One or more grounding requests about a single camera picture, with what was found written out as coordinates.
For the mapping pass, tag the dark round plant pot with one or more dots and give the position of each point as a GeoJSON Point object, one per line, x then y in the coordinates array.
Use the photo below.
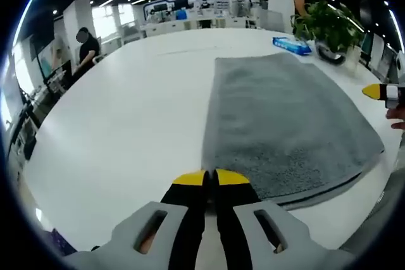
{"type": "Point", "coordinates": [329, 53]}

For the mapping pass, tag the black desk monitor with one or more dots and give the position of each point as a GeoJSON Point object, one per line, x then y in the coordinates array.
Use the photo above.
{"type": "Point", "coordinates": [58, 75]}

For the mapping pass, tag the purple patterned pouch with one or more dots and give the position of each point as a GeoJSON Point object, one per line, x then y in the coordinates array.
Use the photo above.
{"type": "Point", "coordinates": [63, 243]}

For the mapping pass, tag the green leafy plant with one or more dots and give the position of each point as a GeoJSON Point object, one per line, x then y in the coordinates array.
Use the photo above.
{"type": "Point", "coordinates": [329, 26]}

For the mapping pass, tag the person's right hand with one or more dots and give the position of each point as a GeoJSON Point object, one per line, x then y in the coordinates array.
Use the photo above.
{"type": "Point", "coordinates": [398, 113]}

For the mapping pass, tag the grey towel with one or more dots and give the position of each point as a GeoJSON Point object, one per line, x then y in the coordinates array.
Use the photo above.
{"type": "Point", "coordinates": [284, 118]}

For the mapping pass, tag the clear glass vase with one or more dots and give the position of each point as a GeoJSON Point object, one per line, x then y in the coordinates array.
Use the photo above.
{"type": "Point", "coordinates": [352, 58]}

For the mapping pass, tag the blue wet wipes packet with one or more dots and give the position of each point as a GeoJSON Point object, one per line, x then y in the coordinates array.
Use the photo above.
{"type": "Point", "coordinates": [292, 45]}

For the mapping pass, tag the white office counter row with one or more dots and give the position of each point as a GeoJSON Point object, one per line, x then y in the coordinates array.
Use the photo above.
{"type": "Point", "coordinates": [196, 25]}

